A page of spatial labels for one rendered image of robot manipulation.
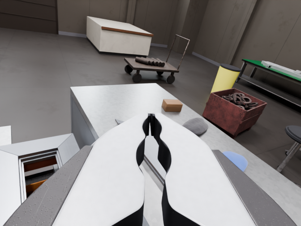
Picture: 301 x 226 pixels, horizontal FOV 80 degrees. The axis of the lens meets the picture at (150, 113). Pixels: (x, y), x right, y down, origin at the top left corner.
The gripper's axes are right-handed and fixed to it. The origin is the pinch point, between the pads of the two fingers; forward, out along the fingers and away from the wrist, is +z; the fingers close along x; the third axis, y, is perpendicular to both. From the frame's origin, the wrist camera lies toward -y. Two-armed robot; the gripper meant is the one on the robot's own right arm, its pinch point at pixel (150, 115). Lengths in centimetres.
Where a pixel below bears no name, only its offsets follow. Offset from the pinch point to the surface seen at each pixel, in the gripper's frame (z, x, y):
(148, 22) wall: 902, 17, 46
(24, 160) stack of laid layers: 50, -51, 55
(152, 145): 43, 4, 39
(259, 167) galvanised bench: 42, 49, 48
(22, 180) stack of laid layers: 40, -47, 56
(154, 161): 35, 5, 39
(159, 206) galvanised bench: 20.6, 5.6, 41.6
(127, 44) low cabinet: 610, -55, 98
